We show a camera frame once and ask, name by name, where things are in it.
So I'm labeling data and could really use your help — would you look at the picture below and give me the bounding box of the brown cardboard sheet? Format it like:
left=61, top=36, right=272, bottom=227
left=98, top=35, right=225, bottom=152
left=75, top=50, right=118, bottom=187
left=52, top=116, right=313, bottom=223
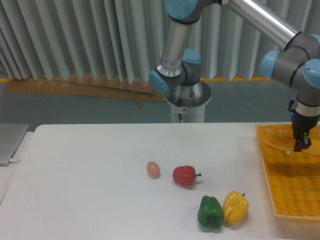
left=5, top=74, right=166, bottom=106

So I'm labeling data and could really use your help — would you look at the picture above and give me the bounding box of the yellow woven basket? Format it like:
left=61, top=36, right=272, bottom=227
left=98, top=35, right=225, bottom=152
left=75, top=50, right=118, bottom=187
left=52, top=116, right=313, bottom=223
left=255, top=124, right=320, bottom=222

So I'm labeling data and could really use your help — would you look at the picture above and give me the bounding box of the silver laptop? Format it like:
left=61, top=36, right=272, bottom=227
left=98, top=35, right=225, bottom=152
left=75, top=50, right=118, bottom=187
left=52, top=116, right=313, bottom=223
left=0, top=123, right=29, bottom=167

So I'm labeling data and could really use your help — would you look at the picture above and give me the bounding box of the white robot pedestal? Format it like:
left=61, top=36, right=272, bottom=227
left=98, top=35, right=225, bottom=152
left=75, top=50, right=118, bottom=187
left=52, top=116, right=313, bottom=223
left=165, top=80, right=212, bottom=123

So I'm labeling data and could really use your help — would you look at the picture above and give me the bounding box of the red bell pepper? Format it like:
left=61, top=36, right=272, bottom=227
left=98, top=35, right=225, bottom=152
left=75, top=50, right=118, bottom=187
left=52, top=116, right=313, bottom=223
left=172, top=165, right=202, bottom=187

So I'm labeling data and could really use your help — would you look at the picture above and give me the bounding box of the long orange bread loaf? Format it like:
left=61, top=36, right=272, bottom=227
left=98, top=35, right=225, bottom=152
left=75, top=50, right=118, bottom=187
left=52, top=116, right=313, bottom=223
left=262, top=133, right=320, bottom=157

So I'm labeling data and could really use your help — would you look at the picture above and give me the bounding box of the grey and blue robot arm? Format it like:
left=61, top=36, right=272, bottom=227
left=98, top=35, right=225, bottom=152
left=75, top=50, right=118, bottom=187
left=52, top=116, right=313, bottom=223
left=148, top=0, right=320, bottom=152

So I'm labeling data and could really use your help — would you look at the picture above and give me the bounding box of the green bell pepper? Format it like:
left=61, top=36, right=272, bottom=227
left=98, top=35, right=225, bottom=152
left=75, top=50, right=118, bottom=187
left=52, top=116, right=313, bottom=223
left=197, top=195, right=223, bottom=229

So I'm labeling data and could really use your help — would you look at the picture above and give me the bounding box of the black cable on pedestal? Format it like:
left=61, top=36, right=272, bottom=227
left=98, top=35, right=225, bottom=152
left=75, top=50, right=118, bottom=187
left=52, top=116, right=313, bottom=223
left=176, top=97, right=185, bottom=124

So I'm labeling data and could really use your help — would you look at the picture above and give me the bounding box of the brown egg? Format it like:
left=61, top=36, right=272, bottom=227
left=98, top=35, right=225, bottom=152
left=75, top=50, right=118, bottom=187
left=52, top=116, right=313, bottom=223
left=146, top=161, right=160, bottom=178

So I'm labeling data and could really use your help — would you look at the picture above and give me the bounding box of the yellow bell pepper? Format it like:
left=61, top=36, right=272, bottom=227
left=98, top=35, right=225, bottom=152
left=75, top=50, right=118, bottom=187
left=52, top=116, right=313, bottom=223
left=222, top=190, right=249, bottom=225

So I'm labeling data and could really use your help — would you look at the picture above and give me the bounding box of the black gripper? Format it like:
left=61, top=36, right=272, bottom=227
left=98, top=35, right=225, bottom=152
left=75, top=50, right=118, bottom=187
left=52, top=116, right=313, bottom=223
left=291, top=112, right=319, bottom=152

